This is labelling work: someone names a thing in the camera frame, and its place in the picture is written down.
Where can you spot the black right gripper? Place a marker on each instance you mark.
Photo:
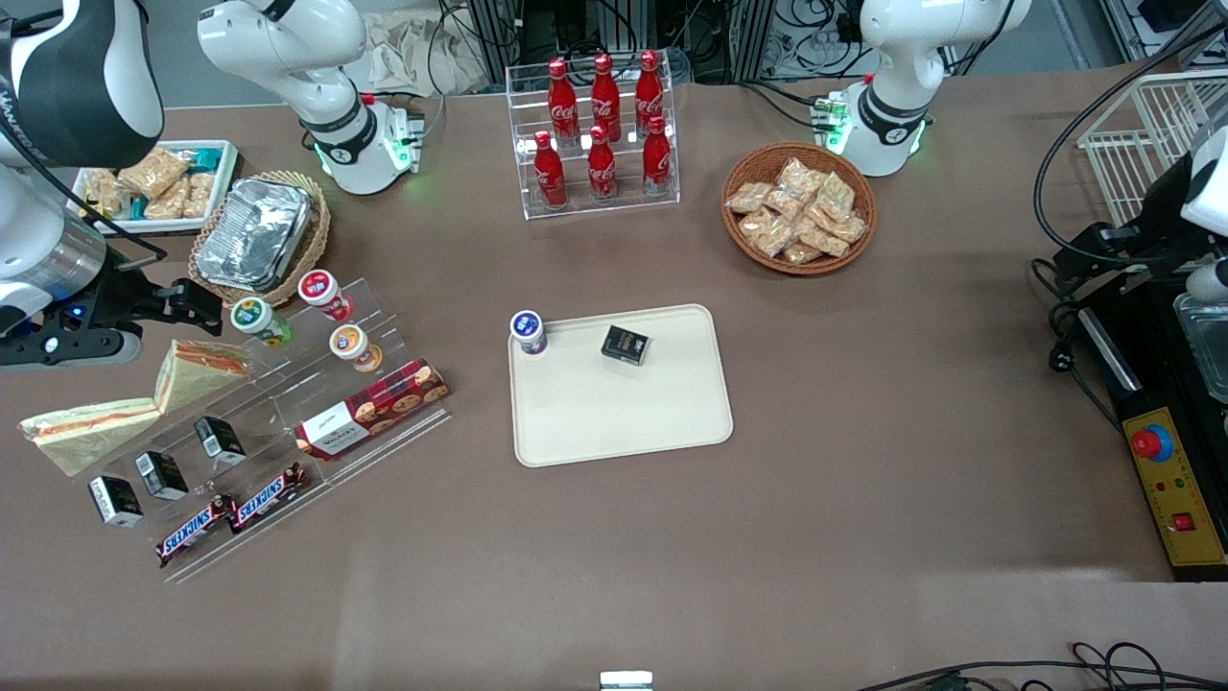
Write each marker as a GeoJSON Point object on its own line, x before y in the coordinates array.
{"type": "Point", "coordinates": [123, 295]}

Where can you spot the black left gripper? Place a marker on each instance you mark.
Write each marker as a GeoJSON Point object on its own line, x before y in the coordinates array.
{"type": "Point", "coordinates": [1163, 205]}

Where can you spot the triangle sandwich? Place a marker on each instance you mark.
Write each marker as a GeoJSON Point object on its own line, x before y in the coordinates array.
{"type": "Point", "coordinates": [86, 437]}
{"type": "Point", "coordinates": [197, 376]}

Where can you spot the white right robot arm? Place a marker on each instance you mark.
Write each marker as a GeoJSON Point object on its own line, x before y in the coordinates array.
{"type": "Point", "coordinates": [278, 48]}

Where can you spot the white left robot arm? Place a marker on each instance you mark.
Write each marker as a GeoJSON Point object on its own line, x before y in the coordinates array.
{"type": "Point", "coordinates": [902, 58]}

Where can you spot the beige plastic tray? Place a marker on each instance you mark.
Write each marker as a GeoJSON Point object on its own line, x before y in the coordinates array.
{"type": "Point", "coordinates": [624, 413]}

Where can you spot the green-lid yogurt cup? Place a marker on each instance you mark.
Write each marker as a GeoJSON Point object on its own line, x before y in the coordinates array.
{"type": "Point", "coordinates": [254, 317]}

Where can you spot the clear-wrapped rice snack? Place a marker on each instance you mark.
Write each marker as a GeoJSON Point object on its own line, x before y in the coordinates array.
{"type": "Point", "coordinates": [107, 194]}
{"type": "Point", "coordinates": [166, 202]}
{"type": "Point", "coordinates": [201, 194]}
{"type": "Point", "coordinates": [153, 171]}

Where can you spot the black machine base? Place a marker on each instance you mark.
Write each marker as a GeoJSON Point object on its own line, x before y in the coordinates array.
{"type": "Point", "coordinates": [1142, 374]}

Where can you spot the clear plastic container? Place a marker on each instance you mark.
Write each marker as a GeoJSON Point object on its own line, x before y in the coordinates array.
{"type": "Point", "coordinates": [1204, 345]}

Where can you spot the red-lid yogurt cup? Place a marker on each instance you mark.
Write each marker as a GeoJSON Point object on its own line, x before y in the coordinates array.
{"type": "Point", "coordinates": [321, 291]}

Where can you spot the oval wicker basket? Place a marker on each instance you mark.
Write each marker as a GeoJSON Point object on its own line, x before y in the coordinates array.
{"type": "Point", "coordinates": [312, 254]}

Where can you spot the white plastic bin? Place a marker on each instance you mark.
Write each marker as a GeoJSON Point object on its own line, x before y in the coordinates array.
{"type": "Point", "coordinates": [228, 178]}

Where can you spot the small black carton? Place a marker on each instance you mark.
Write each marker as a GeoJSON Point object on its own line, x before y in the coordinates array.
{"type": "Point", "coordinates": [115, 502]}
{"type": "Point", "coordinates": [220, 440]}
{"type": "Point", "coordinates": [626, 345]}
{"type": "Point", "coordinates": [161, 476]}

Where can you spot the teal snack packet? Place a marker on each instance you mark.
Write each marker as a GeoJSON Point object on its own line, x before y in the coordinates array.
{"type": "Point", "coordinates": [201, 158]}

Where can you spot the clear acrylic tiered display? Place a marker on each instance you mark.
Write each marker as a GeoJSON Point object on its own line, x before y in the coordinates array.
{"type": "Point", "coordinates": [288, 432]}

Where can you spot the orange-lid yogurt cup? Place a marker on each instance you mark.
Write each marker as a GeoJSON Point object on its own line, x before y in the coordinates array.
{"type": "Point", "coordinates": [351, 345]}

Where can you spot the snickers chocolate bar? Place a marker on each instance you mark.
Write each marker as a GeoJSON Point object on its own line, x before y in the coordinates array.
{"type": "Point", "coordinates": [269, 497]}
{"type": "Point", "coordinates": [195, 531]}

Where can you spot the red cookie box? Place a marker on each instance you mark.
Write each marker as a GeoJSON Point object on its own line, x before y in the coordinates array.
{"type": "Point", "coordinates": [374, 408]}

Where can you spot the yellow control panel box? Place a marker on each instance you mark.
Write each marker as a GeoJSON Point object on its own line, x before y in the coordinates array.
{"type": "Point", "coordinates": [1180, 499]}

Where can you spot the clear-wrapped snack packet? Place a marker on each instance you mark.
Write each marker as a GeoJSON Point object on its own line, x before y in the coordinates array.
{"type": "Point", "coordinates": [801, 253]}
{"type": "Point", "coordinates": [835, 197]}
{"type": "Point", "coordinates": [748, 197]}
{"type": "Point", "coordinates": [796, 178]}
{"type": "Point", "coordinates": [823, 240]}
{"type": "Point", "coordinates": [784, 204]}
{"type": "Point", "coordinates": [849, 228]}
{"type": "Point", "coordinates": [766, 233]}

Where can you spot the crumpled beige paper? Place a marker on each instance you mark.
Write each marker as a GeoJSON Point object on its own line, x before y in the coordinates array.
{"type": "Point", "coordinates": [413, 58]}

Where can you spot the blue-lid yogurt cup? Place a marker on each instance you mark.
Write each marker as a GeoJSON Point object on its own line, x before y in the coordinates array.
{"type": "Point", "coordinates": [529, 331]}

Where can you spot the red cola bottle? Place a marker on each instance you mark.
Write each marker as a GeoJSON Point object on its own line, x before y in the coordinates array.
{"type": "Point", "coordinates": [605, 96]}
{"type": "Point", "coordinates": [649, 91]}
{"type": "Point", "coordinates": [657, 163]}
{"type": "Point", "coordinates": [550, 178]}
{"type": "Point", "coordinates": [563, 101]}
{"type": "Point", "coordinates": [602, 171]}

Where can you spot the round wicker basket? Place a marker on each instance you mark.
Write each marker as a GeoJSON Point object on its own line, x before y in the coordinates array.
{"type": "Point", "coordinates": [743, 250]}

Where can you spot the clear acrylic bottle rack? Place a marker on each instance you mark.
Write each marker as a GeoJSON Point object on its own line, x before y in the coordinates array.
{"type": "Point", "coordinates": [614, 206]}

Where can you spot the small white device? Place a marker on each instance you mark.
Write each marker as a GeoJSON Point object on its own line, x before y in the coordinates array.
{"type": "Point", "coordinates": [625, 681]}

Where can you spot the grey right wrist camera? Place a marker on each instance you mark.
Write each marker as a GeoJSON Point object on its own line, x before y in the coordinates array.
{"type": "Point", "coordinates": [67, 348]}

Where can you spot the aluminium frame rack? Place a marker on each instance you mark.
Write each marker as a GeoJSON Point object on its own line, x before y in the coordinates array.
{"type": "Point", "coordinates": [720, 29]}

